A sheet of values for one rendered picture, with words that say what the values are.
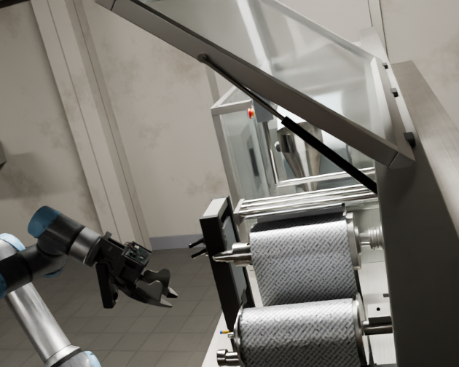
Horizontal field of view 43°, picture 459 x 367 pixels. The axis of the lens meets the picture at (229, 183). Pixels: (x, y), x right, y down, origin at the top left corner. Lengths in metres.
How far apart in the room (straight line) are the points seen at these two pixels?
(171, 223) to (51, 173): 1.24
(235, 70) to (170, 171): 4.10
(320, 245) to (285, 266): 0.10
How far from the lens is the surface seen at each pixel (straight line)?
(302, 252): 1.41
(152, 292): 1.32
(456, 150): 1.69
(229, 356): 1.41
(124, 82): 4.94
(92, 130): 4.94
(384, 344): 1.86
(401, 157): 0.93
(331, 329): 1.24
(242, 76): 0.91
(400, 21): 4.25
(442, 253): 0.66
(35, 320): 1.74
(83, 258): 1.34
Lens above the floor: 1.95
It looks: 17 degrees down
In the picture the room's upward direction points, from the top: 13 degrees counter-clockwise
